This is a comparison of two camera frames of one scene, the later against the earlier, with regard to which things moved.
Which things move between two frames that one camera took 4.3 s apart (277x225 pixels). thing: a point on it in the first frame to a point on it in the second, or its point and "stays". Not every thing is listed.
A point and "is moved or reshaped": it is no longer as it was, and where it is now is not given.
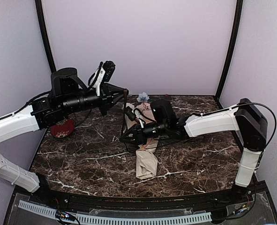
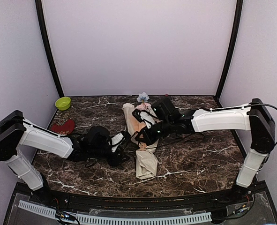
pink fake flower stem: (145, 106) stays
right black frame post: (239, 10) stays
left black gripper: (107, 91) to (116, 161)
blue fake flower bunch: (143, 97) stays
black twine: (149, 120) is moved or reshaped
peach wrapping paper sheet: (146, 161) stays
